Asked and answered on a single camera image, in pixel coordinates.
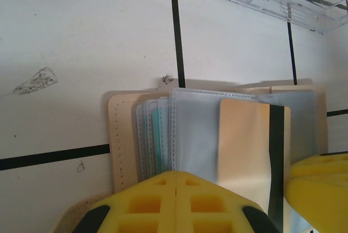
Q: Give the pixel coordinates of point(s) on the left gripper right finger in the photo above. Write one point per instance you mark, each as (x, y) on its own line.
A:
(212, 206)

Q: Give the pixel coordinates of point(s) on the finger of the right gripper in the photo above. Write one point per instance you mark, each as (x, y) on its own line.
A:
(320, 189)

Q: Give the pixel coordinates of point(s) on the teal card with grey stripe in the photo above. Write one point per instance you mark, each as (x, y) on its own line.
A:
(157, 140)

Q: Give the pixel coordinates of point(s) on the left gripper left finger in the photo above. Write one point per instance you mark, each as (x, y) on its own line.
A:
(141, 206)

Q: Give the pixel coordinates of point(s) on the gold card with black stripe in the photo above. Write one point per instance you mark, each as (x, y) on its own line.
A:
(244, 148)

